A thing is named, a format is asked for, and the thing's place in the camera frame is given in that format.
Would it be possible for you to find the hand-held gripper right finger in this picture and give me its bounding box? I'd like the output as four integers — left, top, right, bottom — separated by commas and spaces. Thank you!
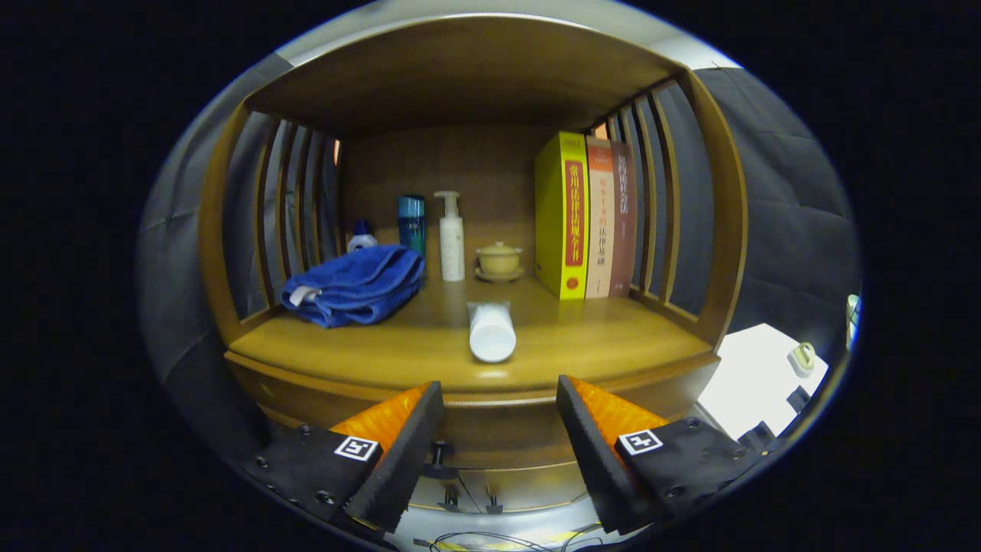
556, 374, 767, 535

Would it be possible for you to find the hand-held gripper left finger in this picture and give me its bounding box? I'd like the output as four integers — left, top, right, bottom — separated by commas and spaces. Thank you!
239, 381, 445, 535

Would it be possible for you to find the wooden drawer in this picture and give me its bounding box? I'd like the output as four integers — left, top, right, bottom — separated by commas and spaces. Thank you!
227, 353, 721, 470

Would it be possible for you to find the green white cream tube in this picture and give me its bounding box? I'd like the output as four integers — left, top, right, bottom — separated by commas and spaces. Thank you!
467, 301, 517, 364

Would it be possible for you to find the wooden countertop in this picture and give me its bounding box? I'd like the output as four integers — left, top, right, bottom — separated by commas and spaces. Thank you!
227, 276, 717, 396

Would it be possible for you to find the white side cabinet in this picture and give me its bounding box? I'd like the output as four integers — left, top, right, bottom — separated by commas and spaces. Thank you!
694, 323, 830, 453

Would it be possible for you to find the wooden cabinet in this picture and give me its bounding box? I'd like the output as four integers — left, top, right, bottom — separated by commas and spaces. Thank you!
198, 14, 749, 514

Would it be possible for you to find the yellow black floor tape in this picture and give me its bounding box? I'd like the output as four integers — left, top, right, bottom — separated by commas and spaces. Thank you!
437, 537, 568, 552

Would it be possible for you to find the blue towel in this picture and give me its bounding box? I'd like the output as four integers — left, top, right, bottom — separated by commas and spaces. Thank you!
281, 245, 426, 330

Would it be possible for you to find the white pump bottle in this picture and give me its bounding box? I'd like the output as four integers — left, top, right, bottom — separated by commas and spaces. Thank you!
433, 190, 466, 283

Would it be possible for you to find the yellow lidded tea bowl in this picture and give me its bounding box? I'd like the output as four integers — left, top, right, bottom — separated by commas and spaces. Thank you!
474, 241, 527, 284

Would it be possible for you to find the small white blue-capped bottle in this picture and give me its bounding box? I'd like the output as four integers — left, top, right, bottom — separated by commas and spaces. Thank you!
346, 220, 379, 254

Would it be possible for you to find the blue glass bottle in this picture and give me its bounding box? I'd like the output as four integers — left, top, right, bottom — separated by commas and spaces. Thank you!
397, 195, 427, 258

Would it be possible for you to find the beige orange book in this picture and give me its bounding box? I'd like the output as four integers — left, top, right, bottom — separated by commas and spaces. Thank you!
585, 136, 615, 299

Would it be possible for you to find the brown book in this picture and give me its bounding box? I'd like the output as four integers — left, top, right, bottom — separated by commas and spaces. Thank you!
609, 141, 638, 297

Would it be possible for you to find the yellow book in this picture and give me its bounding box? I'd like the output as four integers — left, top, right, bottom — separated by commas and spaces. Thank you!
534, 131, 589, 301

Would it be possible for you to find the black floor cable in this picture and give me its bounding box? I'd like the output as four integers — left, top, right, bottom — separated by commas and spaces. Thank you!
414, 521, 606, 552

